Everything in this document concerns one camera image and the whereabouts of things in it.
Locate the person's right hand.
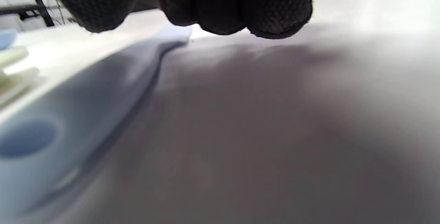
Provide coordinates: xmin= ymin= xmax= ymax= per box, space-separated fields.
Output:
xmin=38 ymin=0 xmax=314 ymax=40

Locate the light blue plastic knife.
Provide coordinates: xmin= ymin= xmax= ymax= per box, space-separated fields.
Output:
xmin=0 ymin=24 xmax=193 ymax=218

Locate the beige container lid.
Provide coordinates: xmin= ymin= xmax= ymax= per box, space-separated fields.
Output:
xmin=0 ymin=46 xmax=41 ymax=108

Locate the black monitor stand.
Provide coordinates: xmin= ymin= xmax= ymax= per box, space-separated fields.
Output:
xmin=23 ymin=0 xmax=56 ymax=28

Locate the black keyboard tray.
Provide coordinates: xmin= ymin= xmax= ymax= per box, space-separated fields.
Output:
xmin=0 ymin=4 xmax=63 ymax=21

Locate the small blue dish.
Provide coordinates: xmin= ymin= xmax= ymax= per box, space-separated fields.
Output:
xmin=0 ymin=29 xmax=18 ymax=51

